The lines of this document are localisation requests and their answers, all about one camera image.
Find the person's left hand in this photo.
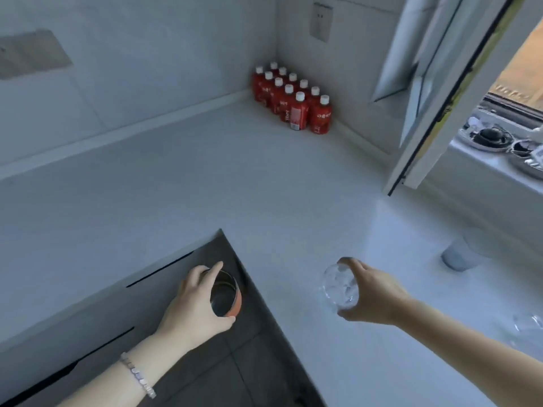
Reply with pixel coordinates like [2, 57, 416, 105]
[141, 261, 236, 374]

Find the person's right hand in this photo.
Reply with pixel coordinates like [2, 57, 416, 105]
[337, 256, 413, 328]

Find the clear faceted glass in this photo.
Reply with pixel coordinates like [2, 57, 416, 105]
[319, 260, 360, 311]

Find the dark grey ribbed glass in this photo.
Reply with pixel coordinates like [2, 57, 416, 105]
[440, 226, 501, 272]

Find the person's right forearm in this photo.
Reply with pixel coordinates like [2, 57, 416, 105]
[397, 296, 543, 407]

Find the white cabinet front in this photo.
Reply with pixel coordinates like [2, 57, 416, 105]
[0, 229, 245, 407]

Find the white window sash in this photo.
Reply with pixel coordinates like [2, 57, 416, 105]
[371, 0, 535, 198]

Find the white table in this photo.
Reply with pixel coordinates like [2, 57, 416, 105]
[0, 97, 543, 407]

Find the grey window sill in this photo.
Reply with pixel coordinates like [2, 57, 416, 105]
[424, 127, 543, 217]

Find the steel plate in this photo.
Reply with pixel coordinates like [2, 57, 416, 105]
[460, 116, 516, 153]

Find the black round object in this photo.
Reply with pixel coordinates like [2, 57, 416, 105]
[477, 127, 510, 145]

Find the row of red drink bottles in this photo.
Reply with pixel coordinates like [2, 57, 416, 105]
[252, 61, 333, 135]

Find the silver bracelet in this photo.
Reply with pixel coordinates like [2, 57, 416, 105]
[118, 352, 157, 400]

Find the white wall socket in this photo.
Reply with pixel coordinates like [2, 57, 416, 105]
[308, 1, 334, 44]

